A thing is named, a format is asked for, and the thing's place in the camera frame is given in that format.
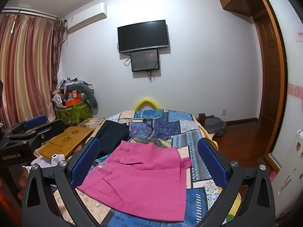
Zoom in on black wall television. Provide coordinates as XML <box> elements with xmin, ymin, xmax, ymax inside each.
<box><xmin>117</xmin><ymin>19</ymin><xmax>169</xmax><ymax>54</ymax></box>

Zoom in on pink pants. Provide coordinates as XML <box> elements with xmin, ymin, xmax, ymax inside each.
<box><xmin>77</xmin><ymin>140</ymin><xmax>192</xmax><ymax>223</ymax></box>

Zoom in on wooden door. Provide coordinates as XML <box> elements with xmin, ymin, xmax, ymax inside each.
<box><xmin>254</xmin><ymin>12</ymin><xmax>289</xmax><ymax>168</ymax></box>

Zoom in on pile of clothes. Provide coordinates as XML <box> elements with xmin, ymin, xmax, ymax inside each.
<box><xmin>57</xmin><ymin>77</ymin><xmax>93</xmax><ymax>93</ymax></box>

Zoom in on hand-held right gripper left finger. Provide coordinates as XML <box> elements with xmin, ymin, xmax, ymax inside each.
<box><xmin>21</xmin><ymin>137</ymin><xmax>107</xmax><ymax>227</ymax></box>

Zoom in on grey bag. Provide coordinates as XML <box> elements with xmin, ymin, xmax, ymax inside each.
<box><xmin>204</xmin><ymin>116</ymin><xmax>226</xmax><ymax>138</ymax></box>

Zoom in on pink striped curtain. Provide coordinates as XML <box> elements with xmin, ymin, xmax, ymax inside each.
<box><xmin>0</xmin><ymin>13</ymin><xmax>58</xmax><ymax>129</ymax></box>

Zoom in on green storage box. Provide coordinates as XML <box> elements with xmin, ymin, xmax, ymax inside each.
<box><xmin>55</xmin><ymin>102</ymin><xmax>93</xmax><ymax>126</ymax></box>

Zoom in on small black wall monitor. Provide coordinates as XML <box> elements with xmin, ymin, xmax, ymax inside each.
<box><xmin>130</xmin><ymin>49</ymin><xmax>160</xmax><ymax>72</ymax></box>

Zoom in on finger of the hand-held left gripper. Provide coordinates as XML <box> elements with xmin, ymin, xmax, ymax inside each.
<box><xmin>8</xmin><ymin>119</ymin><xmax>70</xmax><ymax>147</ymax></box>
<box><xmin>9</xmin><ymin>114</ymin><xmax>49</xmax><ymax>135</ymax></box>

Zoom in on white plastic bag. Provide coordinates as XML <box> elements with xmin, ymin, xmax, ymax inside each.
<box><xmin>31</xmin><ymin>154</ymin><xmax>65</xmax><ymax>169</ymax></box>

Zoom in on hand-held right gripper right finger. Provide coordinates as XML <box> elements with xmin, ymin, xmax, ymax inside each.
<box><xmin>197</xmin><ymin>137</ymin><xmax>277</xmax><ymax>227</ymax></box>

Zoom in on blue patchwork printed blanket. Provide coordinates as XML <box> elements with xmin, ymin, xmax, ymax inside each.
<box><xmin>51</xmin><ymin>109</ymin><xmax>242</xmax><ymax>227</ymax></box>

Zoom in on white air conditioner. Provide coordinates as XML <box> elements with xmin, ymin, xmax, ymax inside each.
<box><xmin>67</xmin><ymin>2</ymin><xmax>107</xmax><ymax>32</ymax></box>

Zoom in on grey plush pillow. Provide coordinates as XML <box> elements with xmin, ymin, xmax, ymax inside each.
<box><xmin>67</xmin><ymin>84</ymin><xmax>98</xmax><ymax>108</ymax></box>

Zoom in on dark navy pants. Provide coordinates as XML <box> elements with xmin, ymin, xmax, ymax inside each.
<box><xmin>94</xmin><ymin>120</ymin><xmax>130</xmax><ymax>159</ymax></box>

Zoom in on person's left hand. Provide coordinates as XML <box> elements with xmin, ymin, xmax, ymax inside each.
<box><xmin>17</xmin><ymin>169</ymin><xmax>31</xmax><ymax>200</ymax></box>

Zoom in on brown lace curtain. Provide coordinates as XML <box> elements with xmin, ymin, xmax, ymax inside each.
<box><xmin>53</xmin><ymin>16</ymin><xmax>69</xmax><ymax>91</ymax></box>

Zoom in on yellow foam tube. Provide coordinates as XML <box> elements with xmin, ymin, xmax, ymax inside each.
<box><xmin>134</xmin><ymin>97</ymin><xmax>162</xmax><ymax>111</ymax></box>

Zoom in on orange box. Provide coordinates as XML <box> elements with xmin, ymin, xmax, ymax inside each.
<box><xmin>65</xmin><ymin>98</ymin><xmax>82</xmax><ymax>107</ymax></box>

